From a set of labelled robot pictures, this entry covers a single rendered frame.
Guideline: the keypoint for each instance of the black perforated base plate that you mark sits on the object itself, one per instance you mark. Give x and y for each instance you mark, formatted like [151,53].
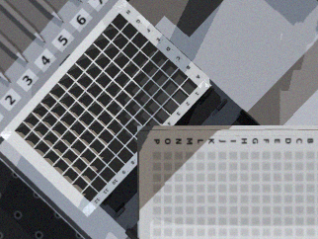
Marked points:
[24,215]

